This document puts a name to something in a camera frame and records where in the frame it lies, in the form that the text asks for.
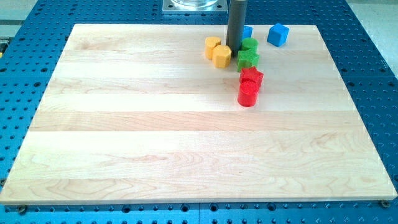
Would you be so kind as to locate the red star block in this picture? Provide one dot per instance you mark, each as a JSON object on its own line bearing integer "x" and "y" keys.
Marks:
{"x": 251, "y": 74}

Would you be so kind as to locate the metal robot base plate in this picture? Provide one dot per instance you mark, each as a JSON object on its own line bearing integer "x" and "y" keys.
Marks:
{"x": 193, "y": 6}

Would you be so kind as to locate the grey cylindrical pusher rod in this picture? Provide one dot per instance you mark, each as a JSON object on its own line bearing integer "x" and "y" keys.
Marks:
{"x": 236, "y": 20}

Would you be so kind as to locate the yellow rounded block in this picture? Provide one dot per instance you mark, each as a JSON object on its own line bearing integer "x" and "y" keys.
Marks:
{"x": 210, "y": 44}

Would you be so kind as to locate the light wooden board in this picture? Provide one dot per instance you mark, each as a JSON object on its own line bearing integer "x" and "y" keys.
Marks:
{"x": 137, "y": 114}

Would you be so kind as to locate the yellow hexagon block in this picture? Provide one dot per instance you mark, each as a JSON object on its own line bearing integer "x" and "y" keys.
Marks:
{"x": 221, "y": 56}

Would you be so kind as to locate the blue cube block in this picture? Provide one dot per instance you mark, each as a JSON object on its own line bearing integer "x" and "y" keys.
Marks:
{"x": 278, "y": 34}

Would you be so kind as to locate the green cylinder block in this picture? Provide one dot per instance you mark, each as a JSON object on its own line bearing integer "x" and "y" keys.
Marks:
{"x": 249, "y": 43}

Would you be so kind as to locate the green star block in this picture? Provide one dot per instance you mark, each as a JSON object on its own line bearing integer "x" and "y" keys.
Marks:
{"x": 247, "y": 59}

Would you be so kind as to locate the red cylinder block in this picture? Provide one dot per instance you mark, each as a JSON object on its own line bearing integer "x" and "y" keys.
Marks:
{"x": 248, "y": 93}

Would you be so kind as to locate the blue block behind rod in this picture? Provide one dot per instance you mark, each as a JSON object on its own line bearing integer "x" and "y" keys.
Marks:
{"x": 247, "y": 32}

